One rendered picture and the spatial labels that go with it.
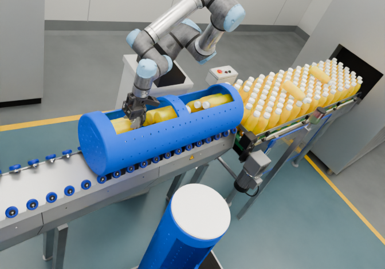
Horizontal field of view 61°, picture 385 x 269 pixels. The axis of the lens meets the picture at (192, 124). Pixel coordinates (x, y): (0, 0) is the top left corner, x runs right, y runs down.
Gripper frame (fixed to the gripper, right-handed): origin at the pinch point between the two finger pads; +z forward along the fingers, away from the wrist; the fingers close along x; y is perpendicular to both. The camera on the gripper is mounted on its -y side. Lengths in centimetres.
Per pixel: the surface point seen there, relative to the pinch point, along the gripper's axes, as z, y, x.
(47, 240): 87, 37, -5
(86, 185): 18.4, 27.3, 10.5
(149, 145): 0.9, 0.1, 12.7
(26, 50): 56, 2, -144
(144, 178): 29.1, -4.4, 12.9
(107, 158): 0.9, 20.7, 12.6
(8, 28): 37, 13, -146
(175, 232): 17, 5, 49
